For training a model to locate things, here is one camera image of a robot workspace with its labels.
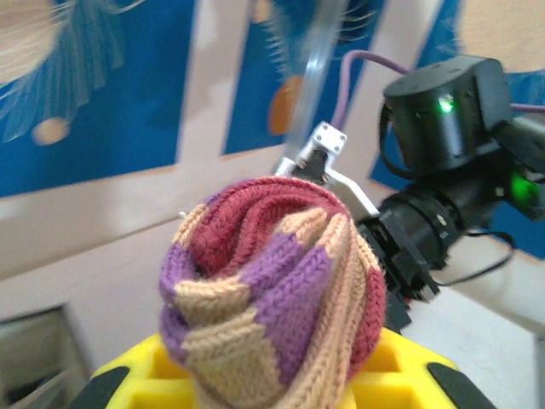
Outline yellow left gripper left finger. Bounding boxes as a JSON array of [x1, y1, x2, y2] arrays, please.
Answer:
[[76, 333, 202, 409]]

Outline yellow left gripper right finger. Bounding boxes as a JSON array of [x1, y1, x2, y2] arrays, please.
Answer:
[[340, 326, 500, 409]]

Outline dark organizer box mesh dividers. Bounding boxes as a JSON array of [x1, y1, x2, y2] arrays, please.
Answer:
[[0, 304, 93, 409]]

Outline tan maroon purple knit sock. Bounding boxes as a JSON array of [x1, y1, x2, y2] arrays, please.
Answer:
[[158, 175, 388, 409]]

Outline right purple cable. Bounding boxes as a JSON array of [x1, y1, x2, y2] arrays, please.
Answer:
[[336, 49, 545, 129]]

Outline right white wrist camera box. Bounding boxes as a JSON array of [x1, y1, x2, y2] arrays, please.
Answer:
[[272, 121, 380, 219]]

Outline aluminium frame post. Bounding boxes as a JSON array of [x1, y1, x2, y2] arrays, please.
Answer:
[[284, 0, 341, 159]]

